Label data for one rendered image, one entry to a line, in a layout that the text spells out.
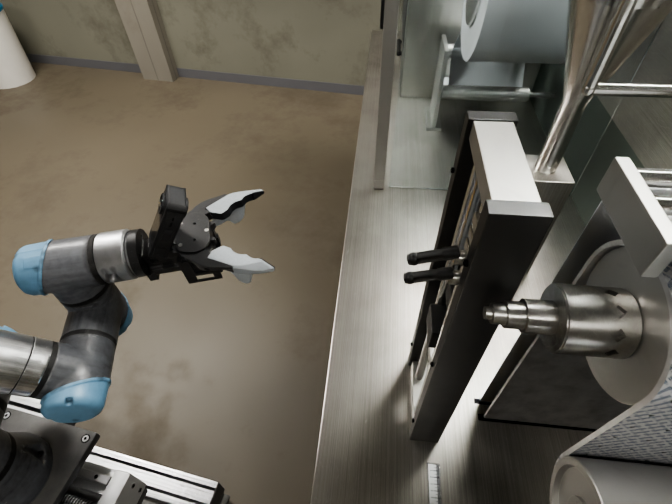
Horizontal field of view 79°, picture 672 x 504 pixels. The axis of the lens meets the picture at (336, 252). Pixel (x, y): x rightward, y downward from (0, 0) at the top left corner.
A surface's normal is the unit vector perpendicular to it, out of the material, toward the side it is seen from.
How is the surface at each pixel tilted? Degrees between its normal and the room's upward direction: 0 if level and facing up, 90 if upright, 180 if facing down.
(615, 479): 28
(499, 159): 0
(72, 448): 0
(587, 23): 107
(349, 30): 90
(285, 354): 0
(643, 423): 92
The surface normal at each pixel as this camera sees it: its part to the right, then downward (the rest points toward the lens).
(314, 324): -0.02, -0.67
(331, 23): -0.25, 0.72
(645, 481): 0.04, -0.96
